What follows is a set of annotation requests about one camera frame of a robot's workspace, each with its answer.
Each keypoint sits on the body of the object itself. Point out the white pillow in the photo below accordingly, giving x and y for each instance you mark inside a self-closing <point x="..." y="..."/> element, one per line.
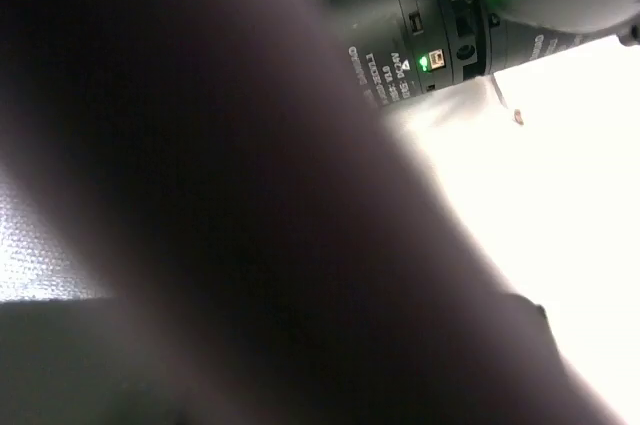
<point x="541" y="165"/>

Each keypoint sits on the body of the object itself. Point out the blue patterned pillowcase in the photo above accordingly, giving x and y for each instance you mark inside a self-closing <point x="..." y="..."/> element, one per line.
<point x="214" y="163"/>

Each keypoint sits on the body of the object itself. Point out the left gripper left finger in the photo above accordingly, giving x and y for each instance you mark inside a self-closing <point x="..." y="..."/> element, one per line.
<point x="59" y="365"/>

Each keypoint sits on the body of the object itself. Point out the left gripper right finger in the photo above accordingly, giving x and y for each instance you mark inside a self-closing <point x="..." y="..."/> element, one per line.
<point x="544" y="392"/>

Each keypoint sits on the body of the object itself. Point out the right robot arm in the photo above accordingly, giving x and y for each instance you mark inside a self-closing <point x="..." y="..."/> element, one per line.
<point x="403" y="49"/>

